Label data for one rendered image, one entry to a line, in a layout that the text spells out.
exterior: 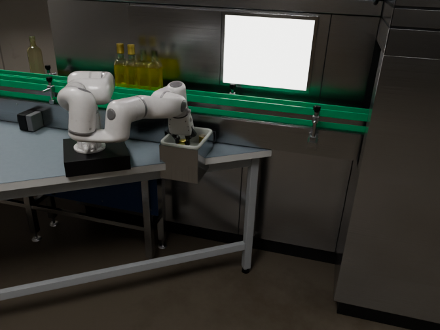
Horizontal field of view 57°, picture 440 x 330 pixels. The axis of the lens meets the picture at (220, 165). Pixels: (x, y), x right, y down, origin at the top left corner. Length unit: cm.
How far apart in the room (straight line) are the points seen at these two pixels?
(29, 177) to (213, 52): 98
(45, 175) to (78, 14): 94
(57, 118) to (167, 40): 66
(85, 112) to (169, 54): 83
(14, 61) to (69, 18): 262
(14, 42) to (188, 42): 308
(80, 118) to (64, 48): 108
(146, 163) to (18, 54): 333
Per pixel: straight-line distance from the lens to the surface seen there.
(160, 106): 146
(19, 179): 171
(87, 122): 136
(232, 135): 188
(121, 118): 136
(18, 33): 485
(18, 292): 207
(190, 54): 203
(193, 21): 200
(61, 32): 238
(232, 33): 196
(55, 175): 170
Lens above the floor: 150
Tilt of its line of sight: 26 degrees down
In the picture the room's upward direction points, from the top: 2 degrees clockwise
